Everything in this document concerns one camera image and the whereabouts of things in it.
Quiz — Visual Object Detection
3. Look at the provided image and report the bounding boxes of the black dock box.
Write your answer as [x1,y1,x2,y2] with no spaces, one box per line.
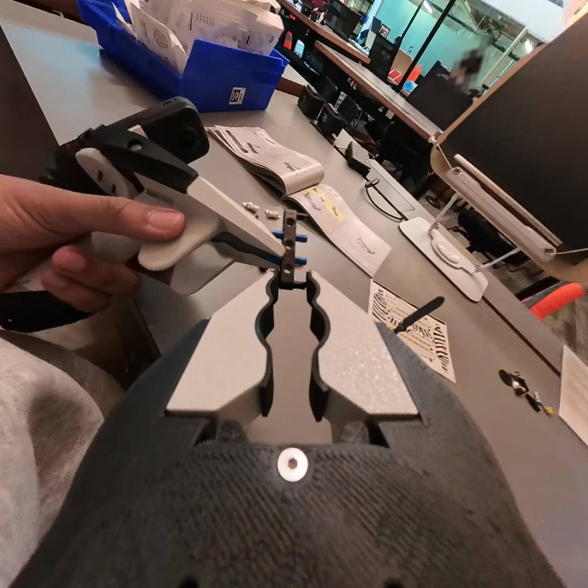
[345,141,373,178]

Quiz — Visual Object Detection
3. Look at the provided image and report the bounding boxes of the blue plastic storage bin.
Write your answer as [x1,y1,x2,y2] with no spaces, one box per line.
[77,0,290,113]

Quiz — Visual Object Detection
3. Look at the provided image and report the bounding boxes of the orange chair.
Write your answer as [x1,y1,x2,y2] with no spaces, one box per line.
[521,281,588,322]

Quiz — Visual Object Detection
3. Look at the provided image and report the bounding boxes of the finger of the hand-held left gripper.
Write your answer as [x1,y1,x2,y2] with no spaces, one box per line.
[186,176,288,260]
[213,232,283,271]

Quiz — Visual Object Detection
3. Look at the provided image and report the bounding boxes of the printed paper sheet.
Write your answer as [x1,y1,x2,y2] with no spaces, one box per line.
[558,344,588,447]

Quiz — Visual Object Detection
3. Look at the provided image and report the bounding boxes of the zebra striped sticker sheet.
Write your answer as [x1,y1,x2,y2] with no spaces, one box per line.
[367,279,457,383]

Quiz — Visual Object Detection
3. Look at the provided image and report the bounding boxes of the person's left hand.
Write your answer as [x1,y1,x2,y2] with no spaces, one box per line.
[0,174,186,314]

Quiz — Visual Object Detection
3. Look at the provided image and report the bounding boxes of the small lego rotor assembly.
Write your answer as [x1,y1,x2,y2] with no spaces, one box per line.
[498,369,556,417]

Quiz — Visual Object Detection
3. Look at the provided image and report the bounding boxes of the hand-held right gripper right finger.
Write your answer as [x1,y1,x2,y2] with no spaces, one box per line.
[306,271,420,426]

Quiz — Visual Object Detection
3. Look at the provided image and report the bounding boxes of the dark table cable flap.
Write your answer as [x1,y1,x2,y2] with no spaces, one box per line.
[367,163,416,213]

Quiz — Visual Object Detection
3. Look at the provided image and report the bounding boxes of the lego instruction booklet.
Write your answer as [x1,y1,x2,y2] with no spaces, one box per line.
[204,125,392,277]

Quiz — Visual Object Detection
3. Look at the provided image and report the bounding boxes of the white monitor stand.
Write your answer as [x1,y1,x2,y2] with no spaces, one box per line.
[398,193,522,304]

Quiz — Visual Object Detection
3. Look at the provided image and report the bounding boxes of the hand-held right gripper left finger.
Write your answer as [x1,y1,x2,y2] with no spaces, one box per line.
[166,272,281,426]

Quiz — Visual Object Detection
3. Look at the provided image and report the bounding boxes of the black cable loop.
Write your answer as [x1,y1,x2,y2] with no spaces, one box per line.
[364,177,406,222]

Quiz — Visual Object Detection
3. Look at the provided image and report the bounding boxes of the black lego beam blue pins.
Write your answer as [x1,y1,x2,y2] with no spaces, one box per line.
[269,209,309,290]

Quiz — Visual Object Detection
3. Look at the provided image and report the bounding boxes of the person's grey hoodie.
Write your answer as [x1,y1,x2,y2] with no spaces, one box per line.
[0,328,127,588]

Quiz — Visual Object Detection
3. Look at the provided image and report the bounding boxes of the pile of white paper bags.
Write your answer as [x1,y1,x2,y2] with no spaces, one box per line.
[112,0,285,74]

